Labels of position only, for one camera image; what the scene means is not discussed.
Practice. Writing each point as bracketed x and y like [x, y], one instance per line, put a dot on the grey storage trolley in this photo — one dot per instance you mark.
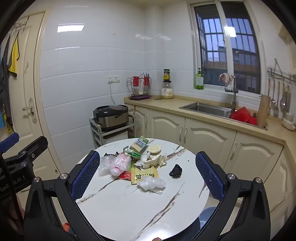
[97, 132]

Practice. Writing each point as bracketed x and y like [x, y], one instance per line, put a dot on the yellow cloth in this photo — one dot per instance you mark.
[14, 58]

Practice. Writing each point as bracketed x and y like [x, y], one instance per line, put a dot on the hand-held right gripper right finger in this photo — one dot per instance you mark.
[210, 179]

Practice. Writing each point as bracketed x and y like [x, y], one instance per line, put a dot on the green yellow milk carton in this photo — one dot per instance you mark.
[138, 144]

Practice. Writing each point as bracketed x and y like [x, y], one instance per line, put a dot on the metal utensil rail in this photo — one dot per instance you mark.
[281, 76]

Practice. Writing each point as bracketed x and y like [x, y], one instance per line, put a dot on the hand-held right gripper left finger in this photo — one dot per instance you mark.
[85, 177]

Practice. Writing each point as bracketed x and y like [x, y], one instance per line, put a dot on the black steel rice cooker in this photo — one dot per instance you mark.
[111, 115]

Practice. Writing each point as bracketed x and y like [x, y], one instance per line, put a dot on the clear plastic wrap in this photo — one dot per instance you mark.
[151, 184]

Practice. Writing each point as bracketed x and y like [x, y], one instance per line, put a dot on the small yellow label jar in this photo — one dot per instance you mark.
[167, 74]

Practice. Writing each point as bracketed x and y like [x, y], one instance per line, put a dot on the barred window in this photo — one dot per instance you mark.
[219, 46]

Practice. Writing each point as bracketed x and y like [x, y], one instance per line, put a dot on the red packet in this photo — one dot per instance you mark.
[124, 175]

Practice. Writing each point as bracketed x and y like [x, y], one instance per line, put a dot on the red cup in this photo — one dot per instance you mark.
[136, 81]
[146, 81]

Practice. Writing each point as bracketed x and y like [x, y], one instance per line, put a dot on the row of hanging utensils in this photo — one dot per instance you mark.
[283, 102]

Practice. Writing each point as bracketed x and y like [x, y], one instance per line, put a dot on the white bowl stack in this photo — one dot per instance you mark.
[289, 121]

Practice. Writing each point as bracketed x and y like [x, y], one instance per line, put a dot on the round marble table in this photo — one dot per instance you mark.
[115, 208]

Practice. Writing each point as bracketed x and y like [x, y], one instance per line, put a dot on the beige kitchen countertop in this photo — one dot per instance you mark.
[161, 104]

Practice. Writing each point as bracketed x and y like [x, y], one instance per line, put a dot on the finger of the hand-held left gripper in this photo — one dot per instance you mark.
[10, 140]
[34, 147]

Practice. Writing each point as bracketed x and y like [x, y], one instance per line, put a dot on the black wrapper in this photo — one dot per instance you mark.
[111, 154]

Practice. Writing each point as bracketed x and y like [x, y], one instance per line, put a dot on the white wall socket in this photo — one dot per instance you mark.
[113, 79]

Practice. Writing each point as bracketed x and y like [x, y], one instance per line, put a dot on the pink rag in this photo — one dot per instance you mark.
[226, 78]

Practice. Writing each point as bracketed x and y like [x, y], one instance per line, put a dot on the red basin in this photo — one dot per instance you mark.
[244, 115]

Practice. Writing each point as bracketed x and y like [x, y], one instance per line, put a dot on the pale round bun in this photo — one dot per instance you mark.
[154, 148]

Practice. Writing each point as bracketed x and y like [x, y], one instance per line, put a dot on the small red object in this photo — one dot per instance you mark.
[66, 228]

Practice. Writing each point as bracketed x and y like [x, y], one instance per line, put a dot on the white rice spoon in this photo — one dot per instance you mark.
[141, 90]

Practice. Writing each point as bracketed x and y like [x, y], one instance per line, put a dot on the wall hook rack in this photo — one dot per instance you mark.
[19, 25]

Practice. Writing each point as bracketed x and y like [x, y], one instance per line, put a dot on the large clear jar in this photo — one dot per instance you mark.
[167, 90]

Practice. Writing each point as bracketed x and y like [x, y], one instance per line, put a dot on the steel sink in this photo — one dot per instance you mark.
[205, 109]

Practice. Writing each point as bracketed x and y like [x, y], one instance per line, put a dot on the black bag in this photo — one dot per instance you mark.
[175, 172]

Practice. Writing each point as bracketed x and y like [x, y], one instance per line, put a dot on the wooden cutting board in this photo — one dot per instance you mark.
[263, 111]

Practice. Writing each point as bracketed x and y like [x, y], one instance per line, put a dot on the green snack packet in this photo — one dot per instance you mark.
[132, 154]

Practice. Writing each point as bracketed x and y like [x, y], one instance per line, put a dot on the white tissue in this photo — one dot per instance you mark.
[152, 161]

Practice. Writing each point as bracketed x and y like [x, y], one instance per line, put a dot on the dark hanging clothes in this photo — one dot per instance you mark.
[4, 88]

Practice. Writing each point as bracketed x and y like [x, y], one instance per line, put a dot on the metal faucet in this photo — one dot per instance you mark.
[234, 98]

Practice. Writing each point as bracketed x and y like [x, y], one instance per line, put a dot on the cream door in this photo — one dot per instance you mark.
[25, 83]

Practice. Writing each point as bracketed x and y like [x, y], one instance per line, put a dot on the blue plastic bin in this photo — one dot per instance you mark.
[207, 215]

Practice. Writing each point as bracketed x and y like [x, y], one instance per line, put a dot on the green soap bottle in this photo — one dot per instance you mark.
[199, 80]

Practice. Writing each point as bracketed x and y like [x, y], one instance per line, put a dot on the yellow packet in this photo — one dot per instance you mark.
[144, 176]

